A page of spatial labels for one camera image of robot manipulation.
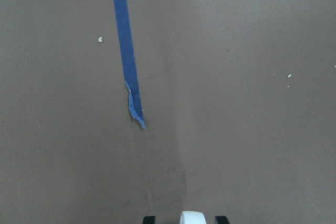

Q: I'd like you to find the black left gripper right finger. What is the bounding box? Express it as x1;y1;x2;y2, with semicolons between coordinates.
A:
215;216;228;224

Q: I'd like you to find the white plastic cup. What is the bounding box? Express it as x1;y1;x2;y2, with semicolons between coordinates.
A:
180;211;206;224

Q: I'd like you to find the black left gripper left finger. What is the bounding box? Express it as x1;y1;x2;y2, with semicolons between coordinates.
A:
142;216;155;224

